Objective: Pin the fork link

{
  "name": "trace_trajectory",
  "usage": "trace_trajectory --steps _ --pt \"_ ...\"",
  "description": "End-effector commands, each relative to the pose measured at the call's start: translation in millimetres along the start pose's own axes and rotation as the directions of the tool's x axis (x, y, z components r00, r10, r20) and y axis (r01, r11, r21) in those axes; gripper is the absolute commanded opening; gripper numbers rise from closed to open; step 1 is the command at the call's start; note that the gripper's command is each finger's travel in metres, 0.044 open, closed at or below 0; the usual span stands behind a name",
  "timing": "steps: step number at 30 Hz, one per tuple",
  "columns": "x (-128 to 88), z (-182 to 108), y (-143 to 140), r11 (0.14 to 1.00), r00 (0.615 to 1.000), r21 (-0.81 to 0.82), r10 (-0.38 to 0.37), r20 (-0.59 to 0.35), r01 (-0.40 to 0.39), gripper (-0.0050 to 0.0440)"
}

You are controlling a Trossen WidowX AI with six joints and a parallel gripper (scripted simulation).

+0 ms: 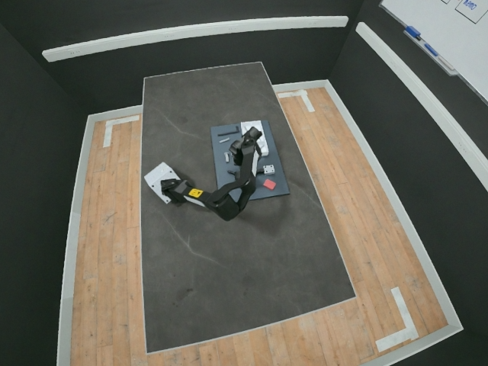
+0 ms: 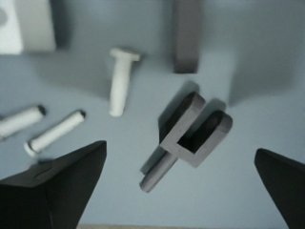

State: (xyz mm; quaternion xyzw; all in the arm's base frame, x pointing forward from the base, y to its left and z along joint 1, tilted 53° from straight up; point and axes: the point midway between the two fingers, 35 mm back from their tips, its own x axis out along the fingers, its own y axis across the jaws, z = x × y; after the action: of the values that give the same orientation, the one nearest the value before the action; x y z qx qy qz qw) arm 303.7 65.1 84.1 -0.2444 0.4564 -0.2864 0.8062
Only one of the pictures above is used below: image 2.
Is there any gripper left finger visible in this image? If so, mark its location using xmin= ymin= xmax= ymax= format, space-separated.
xmin=0 ymin=140 xmax=107 ymax=229

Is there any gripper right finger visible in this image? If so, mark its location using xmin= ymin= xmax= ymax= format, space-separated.
xmin=254 ymin=148 xmax=305 ymax=229

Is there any dark grey clevis fork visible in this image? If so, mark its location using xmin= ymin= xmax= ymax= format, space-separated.
xmin=138 ymin=93 xmax=234 ymax=193

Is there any white divided tray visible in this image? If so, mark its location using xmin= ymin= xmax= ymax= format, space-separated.
xmin=0 ymin=0 xmax=57 ymax=48

